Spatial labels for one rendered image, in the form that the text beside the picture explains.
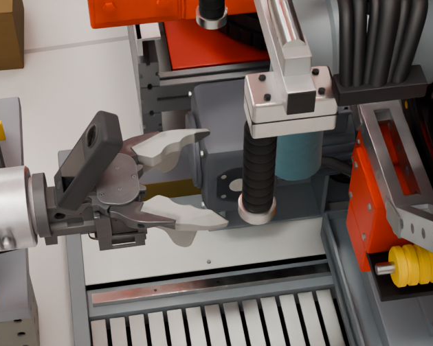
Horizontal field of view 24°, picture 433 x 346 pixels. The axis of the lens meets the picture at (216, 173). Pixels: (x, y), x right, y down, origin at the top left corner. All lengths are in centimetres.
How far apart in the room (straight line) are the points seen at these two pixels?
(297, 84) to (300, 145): 51
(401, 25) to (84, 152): 35
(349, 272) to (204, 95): 42
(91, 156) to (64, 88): 136
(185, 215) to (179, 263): 89
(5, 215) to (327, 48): 41
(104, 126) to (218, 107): 74
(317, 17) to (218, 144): 57
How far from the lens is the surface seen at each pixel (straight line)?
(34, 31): 255
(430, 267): 142
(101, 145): 102
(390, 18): 99
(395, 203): 136
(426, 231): 124
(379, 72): 99
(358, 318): 181
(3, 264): 152
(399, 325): 172
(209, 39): 208
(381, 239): 148
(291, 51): 98
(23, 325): 188
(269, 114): 101
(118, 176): 109
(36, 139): 229
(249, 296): 192
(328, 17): 117
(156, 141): 113
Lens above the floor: 167
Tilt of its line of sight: 50 degrees down
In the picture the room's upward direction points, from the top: straight up
